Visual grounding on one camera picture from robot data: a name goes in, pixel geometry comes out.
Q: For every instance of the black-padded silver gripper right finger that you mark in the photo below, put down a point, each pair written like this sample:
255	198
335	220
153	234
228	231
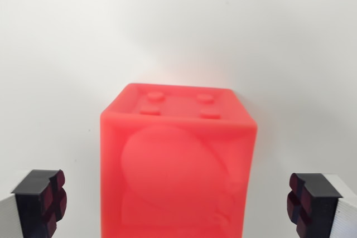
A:
320	207

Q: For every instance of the black-padded silver gripper left finger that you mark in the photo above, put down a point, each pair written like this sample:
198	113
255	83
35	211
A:
30	204

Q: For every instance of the red studded cube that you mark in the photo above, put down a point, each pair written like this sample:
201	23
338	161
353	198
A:
178	171

